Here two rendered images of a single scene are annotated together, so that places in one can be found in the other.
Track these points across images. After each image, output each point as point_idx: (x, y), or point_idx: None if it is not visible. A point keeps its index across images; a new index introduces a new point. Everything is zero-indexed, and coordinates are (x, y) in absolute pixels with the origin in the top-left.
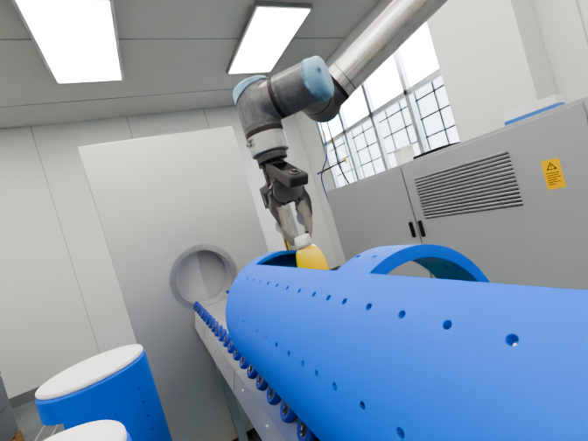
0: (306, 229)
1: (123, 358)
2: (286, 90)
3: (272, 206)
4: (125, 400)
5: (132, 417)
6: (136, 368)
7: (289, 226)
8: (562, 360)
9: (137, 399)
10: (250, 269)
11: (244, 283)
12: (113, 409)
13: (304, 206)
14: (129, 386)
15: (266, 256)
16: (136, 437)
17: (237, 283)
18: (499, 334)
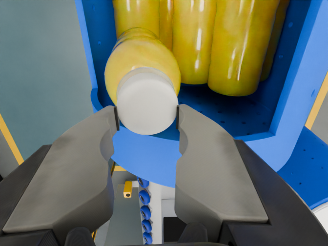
0: (112, 120)
1: (321, 218)
2: None
3: (317, 234)
4: (315, 174)
5: (302, 163)
6: (309, 199)
7: (192, 129)
8: None
9: (300, 174)
10: (287, 129)
11: (318, 87)
12: (325, 170)
13: (55, 188)
14: (313, 184)
15: (244, 141)
16: (294, 151)
17: (298, 134)
18: None
